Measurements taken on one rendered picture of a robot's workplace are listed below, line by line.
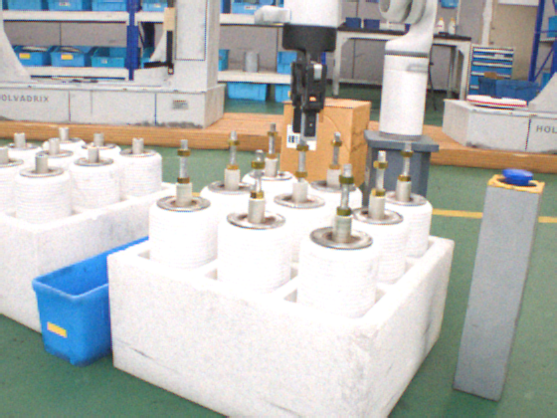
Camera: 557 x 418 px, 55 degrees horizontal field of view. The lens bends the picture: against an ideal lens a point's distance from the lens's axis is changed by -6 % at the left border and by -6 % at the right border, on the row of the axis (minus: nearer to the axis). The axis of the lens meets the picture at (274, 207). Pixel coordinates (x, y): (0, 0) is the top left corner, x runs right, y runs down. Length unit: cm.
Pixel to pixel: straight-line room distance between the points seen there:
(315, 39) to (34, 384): 62
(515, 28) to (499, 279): 644
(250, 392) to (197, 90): 216
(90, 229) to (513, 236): 67
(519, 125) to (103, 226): 220
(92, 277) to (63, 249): 7
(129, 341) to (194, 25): 212
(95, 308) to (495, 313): 57
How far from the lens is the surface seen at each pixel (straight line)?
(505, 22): 713
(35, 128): 295
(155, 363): 82
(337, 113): 184
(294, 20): 77
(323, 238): 66
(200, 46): 278
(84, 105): 291
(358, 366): 63
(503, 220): 78
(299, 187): 81
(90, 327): 87
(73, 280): 95
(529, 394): 92
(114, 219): 103
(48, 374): 89
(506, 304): 81
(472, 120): 277
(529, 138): 286
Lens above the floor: 46
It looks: 16 degrees down
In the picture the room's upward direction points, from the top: 3 degrees clockwise
